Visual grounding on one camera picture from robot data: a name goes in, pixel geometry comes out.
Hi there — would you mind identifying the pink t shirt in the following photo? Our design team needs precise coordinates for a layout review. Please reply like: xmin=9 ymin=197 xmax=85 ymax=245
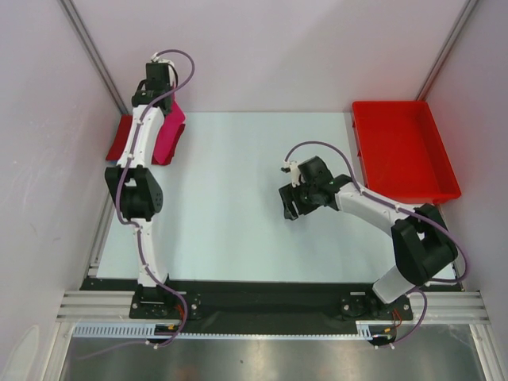
xmin=152 ymin=101 xmax=186 ymax=166

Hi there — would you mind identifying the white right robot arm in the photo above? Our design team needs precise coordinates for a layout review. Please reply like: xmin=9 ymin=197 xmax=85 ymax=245
xmin=279 ymin=156 xmax=458 ymax=318

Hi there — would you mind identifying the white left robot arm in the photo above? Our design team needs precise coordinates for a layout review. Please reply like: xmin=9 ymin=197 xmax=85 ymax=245
xmin=105 ymin=58 xmax=178 ymax=319

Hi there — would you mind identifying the folded dark red shirt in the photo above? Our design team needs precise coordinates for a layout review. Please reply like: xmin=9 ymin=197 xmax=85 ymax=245
xmin=106 ymin=115 xmax=133 ymax=161

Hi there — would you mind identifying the red plastic bin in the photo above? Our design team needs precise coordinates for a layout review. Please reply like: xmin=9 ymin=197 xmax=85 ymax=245
xmin=352 ymin=101 xmax=461 ymax=205

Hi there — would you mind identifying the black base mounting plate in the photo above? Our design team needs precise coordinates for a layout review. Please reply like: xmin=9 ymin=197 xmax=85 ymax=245
xmin=79 ymin=278 xmax=461 ymax=335

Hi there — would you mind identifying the left corner frame post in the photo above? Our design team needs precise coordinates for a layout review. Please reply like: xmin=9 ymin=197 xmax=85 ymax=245
xmin=57 ymin=0 xmax=129 ymax=114

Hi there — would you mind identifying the corner frame post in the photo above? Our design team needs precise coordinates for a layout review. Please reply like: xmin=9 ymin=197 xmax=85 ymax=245
xmin=57 ymin=0 xmax=129 ymax=114
xmin=415 ymin=0 xmax=483 ymax=102

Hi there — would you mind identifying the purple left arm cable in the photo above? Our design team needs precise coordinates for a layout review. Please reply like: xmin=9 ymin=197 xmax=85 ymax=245
xmin=75 ymin=48 xmax=196 ymax=360

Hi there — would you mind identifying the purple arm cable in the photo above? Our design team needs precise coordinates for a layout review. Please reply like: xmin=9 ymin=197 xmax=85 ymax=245
xmin=75 ymin=48 xmax=196 ymax=360
xmin=282 ymin=141 xmax=471 ymax=350

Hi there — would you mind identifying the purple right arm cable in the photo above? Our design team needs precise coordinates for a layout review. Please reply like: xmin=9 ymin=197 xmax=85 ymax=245
xmin=282 ymin=141 xmax=471 ymax=350

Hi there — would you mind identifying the right corner frame post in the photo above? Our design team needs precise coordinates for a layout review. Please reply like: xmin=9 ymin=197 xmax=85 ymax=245
xmin=415 ymin=0 xmax=483 ymax=102

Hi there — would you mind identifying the grey slotted cable duct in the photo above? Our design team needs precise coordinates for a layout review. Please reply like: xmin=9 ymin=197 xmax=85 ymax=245
xmin=73 ymin=322 xmax=179 ymax=339

